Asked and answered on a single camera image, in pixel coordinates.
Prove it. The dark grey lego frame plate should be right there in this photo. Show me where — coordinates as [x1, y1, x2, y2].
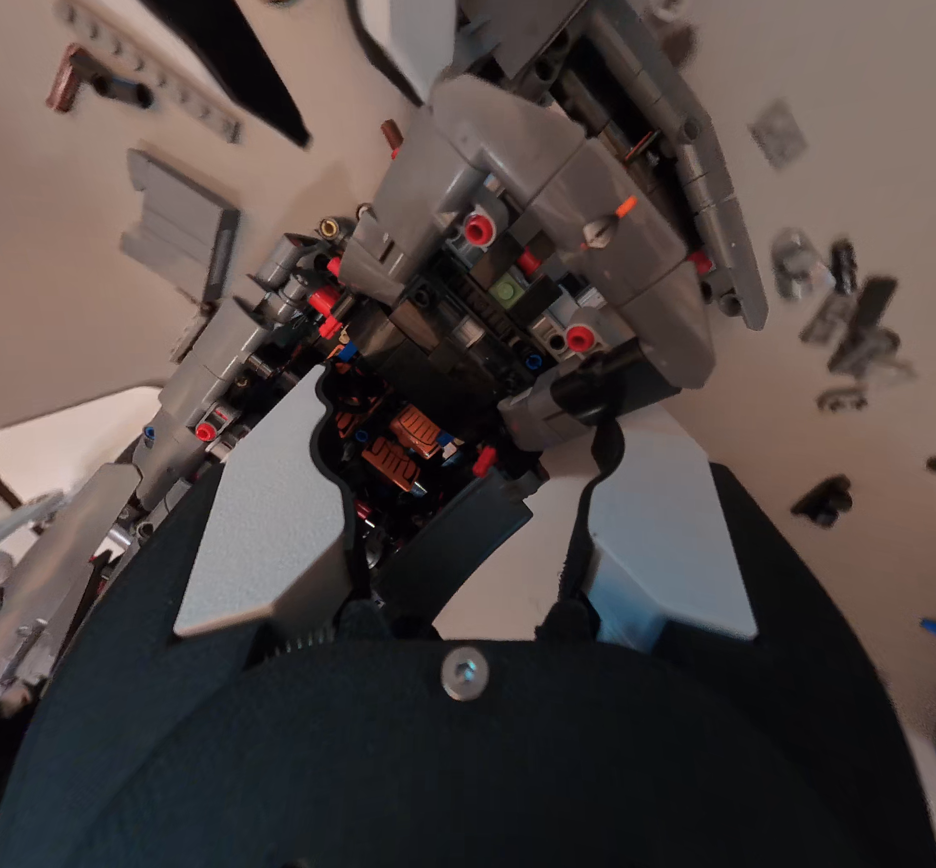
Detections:
[800, 294, 854, 343]

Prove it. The grey lego panel assembly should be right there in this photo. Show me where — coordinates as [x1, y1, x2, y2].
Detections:
[120, 149, 241, 306]

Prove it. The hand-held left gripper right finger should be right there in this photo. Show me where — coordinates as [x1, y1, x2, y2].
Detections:
[537, 414, 759, 653]

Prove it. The long grey lego plate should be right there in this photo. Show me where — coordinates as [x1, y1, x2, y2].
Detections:
[55, 0, 243, 145]

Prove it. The black lego pin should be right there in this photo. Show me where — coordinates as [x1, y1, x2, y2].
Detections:
[91, 74, 155, 113]

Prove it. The grey lego car model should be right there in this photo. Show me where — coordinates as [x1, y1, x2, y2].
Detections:
[0, 0, 770, 719]

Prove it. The dark flat lego tile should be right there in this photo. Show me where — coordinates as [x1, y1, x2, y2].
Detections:
[852, 277, 899, 332]

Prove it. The grey lego slope tile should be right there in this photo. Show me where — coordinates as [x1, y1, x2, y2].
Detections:
[830, 327, 901, 376]

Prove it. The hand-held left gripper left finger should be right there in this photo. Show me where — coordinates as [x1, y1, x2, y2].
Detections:
[174, 363, 370, 640]

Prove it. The brown lego axle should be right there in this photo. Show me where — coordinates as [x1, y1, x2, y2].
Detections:
[45, 43, 93, 115]

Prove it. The black curved lego piece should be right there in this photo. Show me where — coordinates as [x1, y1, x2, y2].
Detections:
[791, 474, 854, 527]

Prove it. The small grey lego plate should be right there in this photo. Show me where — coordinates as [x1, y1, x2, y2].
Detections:
[749, 101, 808, 169]

